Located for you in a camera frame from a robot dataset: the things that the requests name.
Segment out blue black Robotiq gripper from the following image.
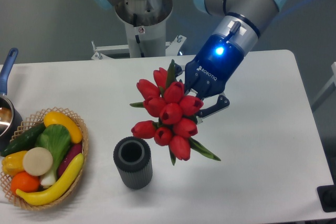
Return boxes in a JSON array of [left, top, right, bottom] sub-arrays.
[[174, 14, 260, 124]]

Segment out red tulip bouquet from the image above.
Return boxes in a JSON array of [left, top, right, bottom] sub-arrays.
[[130, 61, 220, 164]]

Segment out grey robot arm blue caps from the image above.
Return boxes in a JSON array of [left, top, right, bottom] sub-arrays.
[[94, 0, 287, 121]]

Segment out dark grey ribbed vase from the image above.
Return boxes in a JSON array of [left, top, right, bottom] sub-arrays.
[[113, 136, 153, 190]]

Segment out purple eggplant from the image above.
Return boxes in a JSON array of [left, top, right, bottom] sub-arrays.
[[57, 143, 82, 178]]

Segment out yellow squash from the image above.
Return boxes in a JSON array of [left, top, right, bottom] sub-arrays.
[[44, 111, 82, 144]]

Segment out green bok choy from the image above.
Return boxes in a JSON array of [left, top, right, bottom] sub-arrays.
[[35, 124, 71, 189]]

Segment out black device at table edge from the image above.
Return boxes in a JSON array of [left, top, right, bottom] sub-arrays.
[[317, 185, 335, 212]]

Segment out yellow banana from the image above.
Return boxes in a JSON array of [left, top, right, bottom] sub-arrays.
[[16, 153, 84, 206]]

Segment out woven wicker basket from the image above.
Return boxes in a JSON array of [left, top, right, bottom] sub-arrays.
[[1, 108, 88, 210]]

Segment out beige round disc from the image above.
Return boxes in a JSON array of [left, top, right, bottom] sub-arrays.
[[23, 147, 53, 176]]

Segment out green cucumber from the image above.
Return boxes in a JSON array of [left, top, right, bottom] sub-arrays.
[[1, 123, 46, 157]]

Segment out orange fruit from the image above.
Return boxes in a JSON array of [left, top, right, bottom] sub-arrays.
[[10, 172, 40, 194]]

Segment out yellow bell pepper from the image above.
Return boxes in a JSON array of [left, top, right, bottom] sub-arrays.
[[2, 151, 28, 176]]

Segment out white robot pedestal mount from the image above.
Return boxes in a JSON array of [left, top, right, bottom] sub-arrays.
[[91, 0, 186, 60]]

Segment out white frame at right edge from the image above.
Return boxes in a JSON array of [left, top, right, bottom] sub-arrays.
[[311, 62, 335, 112]]

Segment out blue handled saucepan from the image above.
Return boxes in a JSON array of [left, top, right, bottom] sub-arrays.
[[1, 48, 22, 151]]

